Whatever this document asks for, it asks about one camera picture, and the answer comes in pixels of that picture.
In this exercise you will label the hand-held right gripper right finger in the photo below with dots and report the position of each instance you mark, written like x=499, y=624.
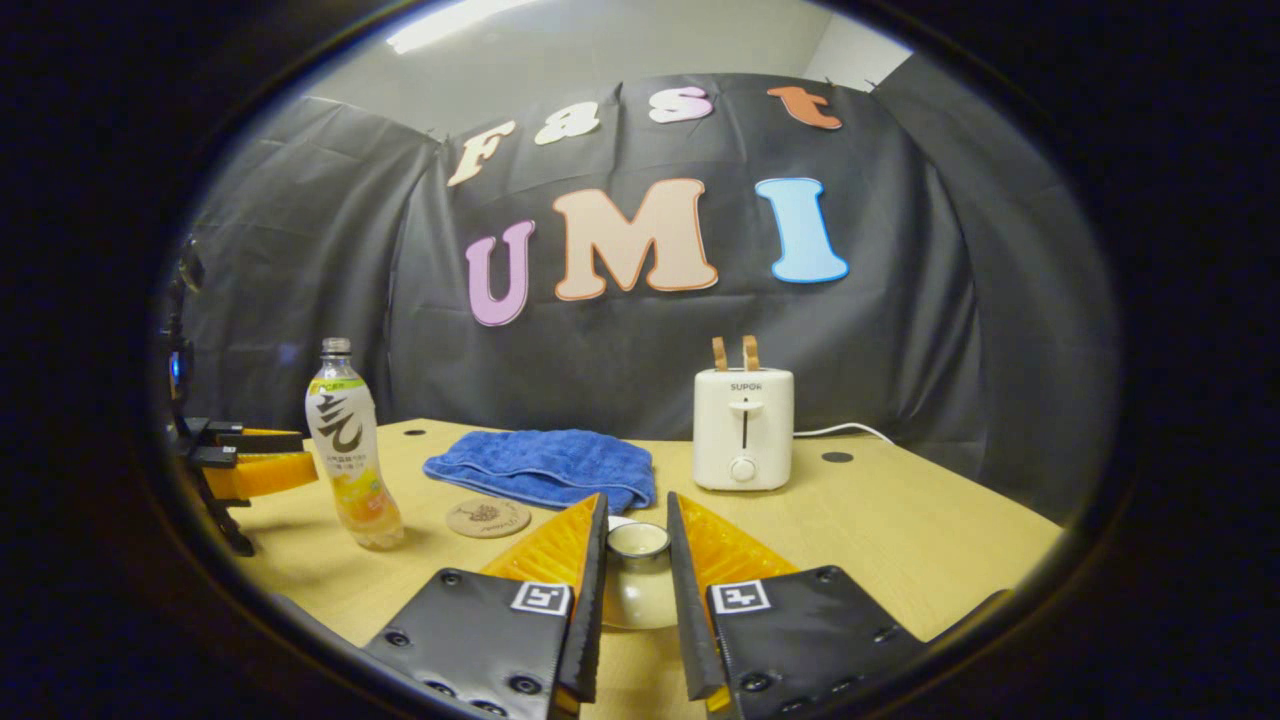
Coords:
x=685, y=600

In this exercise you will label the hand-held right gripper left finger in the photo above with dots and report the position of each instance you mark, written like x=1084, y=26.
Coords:
x=590, y=600

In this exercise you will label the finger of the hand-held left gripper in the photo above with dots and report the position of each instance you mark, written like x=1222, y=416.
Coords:
x=270, y=475
x=260, y=442

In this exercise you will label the cream ceramic teacup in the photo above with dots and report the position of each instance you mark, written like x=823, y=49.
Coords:
x=640, y=612

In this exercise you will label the cream teacup lid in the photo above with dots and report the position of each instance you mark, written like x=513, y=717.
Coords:
x=638, y=548

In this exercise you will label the clear plastic water bottle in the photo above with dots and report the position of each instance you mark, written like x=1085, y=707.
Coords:
x=350, y=450

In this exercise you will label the round cork coaster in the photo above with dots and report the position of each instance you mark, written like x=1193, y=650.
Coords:
x=488, y=518

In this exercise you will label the blue folded towel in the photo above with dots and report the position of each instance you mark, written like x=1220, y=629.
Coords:
x=540, y=465

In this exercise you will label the white toaster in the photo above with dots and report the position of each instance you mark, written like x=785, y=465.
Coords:
x=720, y=440

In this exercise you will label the bread slice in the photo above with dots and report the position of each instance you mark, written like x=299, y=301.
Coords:
x=719, y=355
x=751, y=353

